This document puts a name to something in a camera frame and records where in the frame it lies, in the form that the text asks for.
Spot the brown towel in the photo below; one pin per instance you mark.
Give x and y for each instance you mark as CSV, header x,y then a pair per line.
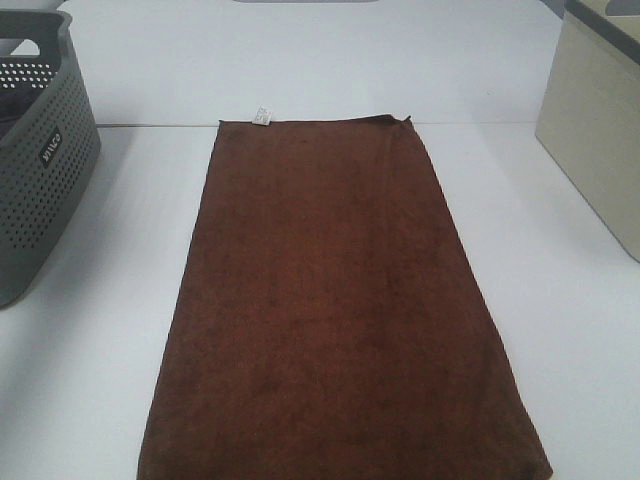
x,y
328,323

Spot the beige storage box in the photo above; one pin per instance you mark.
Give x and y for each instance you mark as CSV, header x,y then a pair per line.
x,y
589,119

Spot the grey perforated plastic basket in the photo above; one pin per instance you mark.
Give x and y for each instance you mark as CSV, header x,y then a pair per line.
x,y
49,143

